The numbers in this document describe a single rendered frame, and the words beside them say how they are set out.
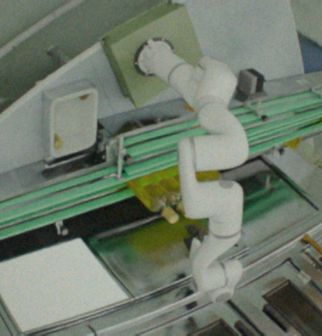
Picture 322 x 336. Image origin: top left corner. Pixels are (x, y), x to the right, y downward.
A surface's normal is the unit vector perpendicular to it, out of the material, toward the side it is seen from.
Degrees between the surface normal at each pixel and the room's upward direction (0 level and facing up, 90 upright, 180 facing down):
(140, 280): 90
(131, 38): 2
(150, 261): 90
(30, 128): 0
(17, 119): 0
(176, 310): 90
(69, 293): 90
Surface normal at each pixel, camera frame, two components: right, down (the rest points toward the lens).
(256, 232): 0.08, -0.81
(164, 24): 0.54, 0.55
